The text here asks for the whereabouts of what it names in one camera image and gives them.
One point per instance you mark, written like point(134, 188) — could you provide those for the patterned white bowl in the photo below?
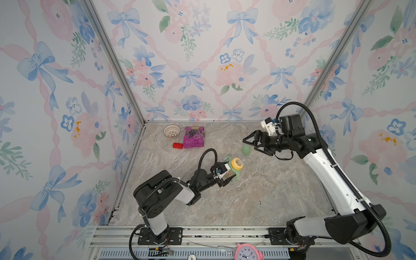
point(171, 131)

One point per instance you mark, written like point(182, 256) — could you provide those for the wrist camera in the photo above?
point(220, 169)
point(270, 126)

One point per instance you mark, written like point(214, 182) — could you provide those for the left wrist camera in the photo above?
point(220, 169)

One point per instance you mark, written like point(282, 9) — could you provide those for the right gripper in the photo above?
point(257, 134)

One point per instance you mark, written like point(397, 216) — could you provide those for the green bottle cap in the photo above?
point(246, 150)

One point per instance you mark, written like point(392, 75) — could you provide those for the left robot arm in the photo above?
point(157, 193)

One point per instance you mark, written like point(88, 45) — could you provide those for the purple snack box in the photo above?
point(194, 137)

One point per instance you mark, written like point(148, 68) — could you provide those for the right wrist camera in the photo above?
point(270, 126)

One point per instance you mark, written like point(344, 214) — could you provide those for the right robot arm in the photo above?
point(355, 216)

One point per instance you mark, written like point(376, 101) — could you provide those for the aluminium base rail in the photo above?
point(192, 243)

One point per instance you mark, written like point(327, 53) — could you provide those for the pink alarm clock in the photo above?
point(247, 252)

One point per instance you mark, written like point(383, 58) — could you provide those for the yellow bottle lid with straw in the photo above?
point(237, 164)

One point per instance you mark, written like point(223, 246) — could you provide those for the red toy brick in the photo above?
point(177, 146)

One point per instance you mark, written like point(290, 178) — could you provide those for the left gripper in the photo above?
point(220, 183)

